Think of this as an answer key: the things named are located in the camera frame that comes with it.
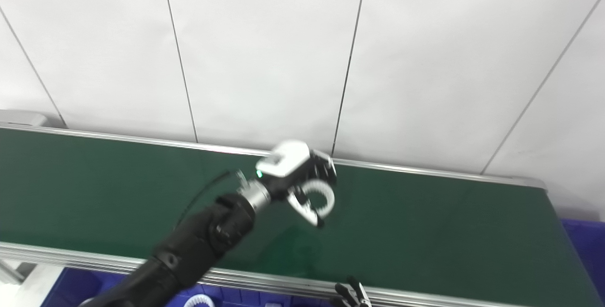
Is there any green conveyor belt aluminium frame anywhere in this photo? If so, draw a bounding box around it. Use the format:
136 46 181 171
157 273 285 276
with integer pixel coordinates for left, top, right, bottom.
0 123 605 307

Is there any large empty blue bin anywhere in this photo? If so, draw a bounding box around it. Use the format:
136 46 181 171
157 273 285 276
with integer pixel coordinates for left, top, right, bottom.
560 219 605 304

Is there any blue bin holding white parts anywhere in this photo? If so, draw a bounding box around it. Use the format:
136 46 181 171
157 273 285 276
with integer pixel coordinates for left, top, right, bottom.
40 267 332 307

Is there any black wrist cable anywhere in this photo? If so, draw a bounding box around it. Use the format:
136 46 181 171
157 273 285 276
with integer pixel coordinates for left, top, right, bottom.
173 170 247 230

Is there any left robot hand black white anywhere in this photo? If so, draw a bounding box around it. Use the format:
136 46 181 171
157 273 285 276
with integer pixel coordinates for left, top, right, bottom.
255 140 338 229

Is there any aluminium conveyor support leg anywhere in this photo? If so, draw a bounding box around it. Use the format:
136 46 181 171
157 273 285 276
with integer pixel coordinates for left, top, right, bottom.
0 259 25 285

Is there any grey conveyor end cap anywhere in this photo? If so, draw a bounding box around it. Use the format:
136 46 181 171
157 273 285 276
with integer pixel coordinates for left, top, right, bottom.
0 110 48 128

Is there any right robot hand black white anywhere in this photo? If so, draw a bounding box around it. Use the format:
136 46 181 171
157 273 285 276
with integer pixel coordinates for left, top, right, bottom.
330 276 374 307

